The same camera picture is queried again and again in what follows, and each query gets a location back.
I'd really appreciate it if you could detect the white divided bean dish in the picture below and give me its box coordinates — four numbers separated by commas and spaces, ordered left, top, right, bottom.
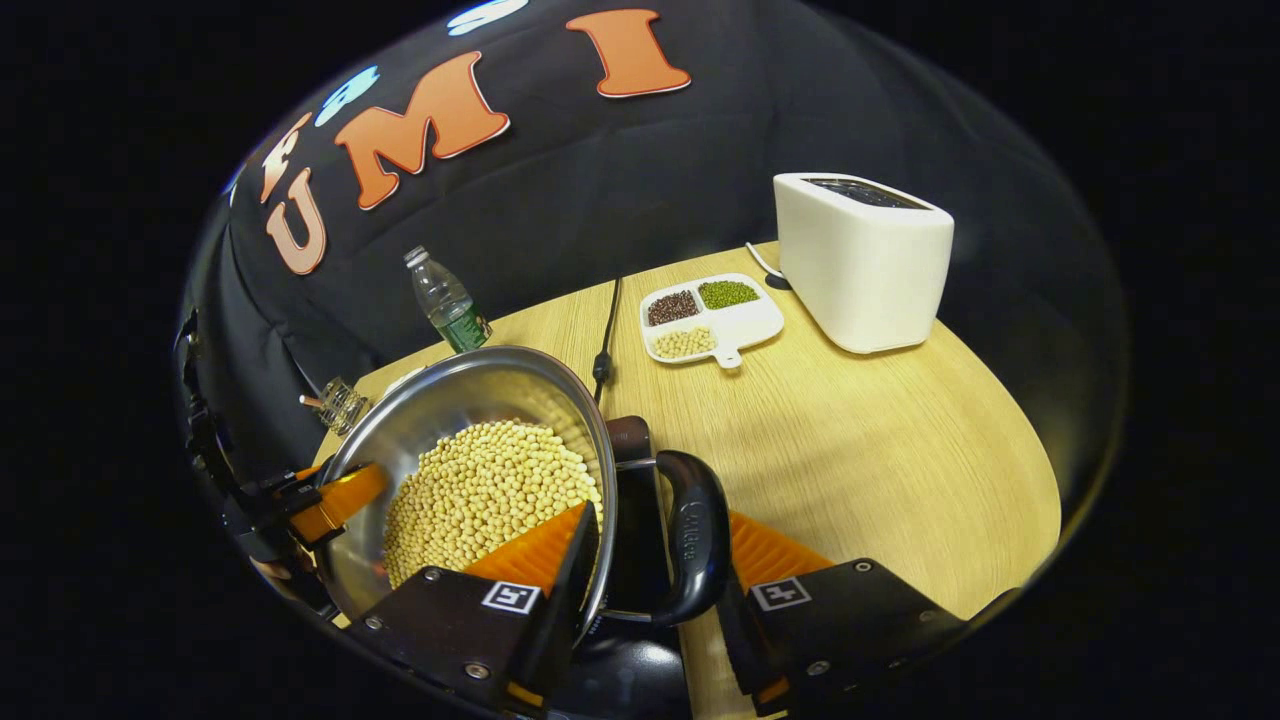
640, 273, 786, 370

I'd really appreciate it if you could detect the clear plastic water bottle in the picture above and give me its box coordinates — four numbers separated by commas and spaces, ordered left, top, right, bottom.
404, 245, 493, 354

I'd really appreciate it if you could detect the white toaster cord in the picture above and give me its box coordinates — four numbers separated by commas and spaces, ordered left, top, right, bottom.
745, 241, 791, 292

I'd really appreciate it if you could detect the steel pot with black handle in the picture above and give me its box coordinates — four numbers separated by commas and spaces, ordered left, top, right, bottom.
313, 345, 733, 631

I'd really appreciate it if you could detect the pile of soybeans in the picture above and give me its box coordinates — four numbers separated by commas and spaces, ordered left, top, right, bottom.
382, 420, 603, 589

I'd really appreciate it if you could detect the black power cable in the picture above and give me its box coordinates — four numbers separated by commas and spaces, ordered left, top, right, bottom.
592, 277, 623, 406

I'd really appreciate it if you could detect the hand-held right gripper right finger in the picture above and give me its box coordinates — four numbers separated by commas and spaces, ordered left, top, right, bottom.
715, 510, 966, 717

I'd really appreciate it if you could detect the black backdrop cloth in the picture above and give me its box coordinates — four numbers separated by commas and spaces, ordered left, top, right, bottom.
180, 0, 1131, 601

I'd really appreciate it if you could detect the black induction cooktop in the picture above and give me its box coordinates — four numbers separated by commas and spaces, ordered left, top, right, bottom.
560, 415, 701, 720

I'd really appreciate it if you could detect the white toaster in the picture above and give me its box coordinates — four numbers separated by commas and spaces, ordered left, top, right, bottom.
772, 172, 955, 355

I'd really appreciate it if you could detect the wire mesh holder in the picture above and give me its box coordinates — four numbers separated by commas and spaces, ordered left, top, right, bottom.
300, 376, 371, 437

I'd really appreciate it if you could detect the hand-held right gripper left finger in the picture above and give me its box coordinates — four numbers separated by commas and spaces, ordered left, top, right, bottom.
345, 500, 601, 717

